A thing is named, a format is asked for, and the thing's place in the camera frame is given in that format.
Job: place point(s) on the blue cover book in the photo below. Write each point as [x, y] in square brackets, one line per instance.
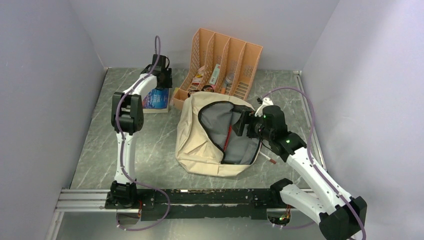
[157, 101]

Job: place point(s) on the orange plastic file organizer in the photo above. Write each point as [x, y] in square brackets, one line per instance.
[235, 56]

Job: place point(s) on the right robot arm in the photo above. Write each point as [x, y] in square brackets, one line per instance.
[337, 213]

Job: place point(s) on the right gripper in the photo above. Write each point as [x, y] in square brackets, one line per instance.
[246, 117]

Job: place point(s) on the orange handled tool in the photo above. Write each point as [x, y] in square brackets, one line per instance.
[223, 89]

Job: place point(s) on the green white box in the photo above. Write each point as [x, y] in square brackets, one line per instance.
[215, 75]

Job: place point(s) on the red patterned book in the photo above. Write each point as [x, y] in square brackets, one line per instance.
[227, 138]

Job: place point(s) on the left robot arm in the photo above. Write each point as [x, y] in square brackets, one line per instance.
[127, 120]

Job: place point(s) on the white red pen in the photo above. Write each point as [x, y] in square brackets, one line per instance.
[268, 158]

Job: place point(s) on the beige canvas backpack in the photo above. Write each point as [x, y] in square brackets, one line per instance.
[201, 134]

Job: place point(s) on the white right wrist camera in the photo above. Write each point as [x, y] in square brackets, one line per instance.
[264, 102]

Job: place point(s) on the red white small box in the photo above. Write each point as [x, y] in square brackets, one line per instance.
[196, 80]

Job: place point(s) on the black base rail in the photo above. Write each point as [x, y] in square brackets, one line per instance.
[252, 203]

